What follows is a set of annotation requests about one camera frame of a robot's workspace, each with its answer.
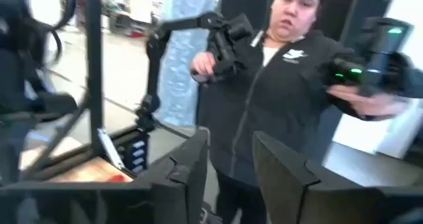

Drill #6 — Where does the black box with white labels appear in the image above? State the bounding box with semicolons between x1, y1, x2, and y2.
120;131;150;175

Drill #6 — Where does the bright red cable bundle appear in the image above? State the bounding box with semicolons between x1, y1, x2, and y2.
105;173;133;184

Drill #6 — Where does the person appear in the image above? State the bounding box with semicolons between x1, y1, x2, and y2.
190;0;423;224

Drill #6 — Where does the person's hand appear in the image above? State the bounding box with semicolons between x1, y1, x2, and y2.
190;51;217;83
326;84;409;119

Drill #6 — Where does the bubble wrapped pillar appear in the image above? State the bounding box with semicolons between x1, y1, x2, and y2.
155;0;221;128

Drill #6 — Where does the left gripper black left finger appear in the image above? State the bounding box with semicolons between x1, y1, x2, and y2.
0;128;210;224

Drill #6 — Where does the white label plate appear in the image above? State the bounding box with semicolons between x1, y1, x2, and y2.
96;128;126;170

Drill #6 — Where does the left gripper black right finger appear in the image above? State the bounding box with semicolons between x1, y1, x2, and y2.
252;130;423;224

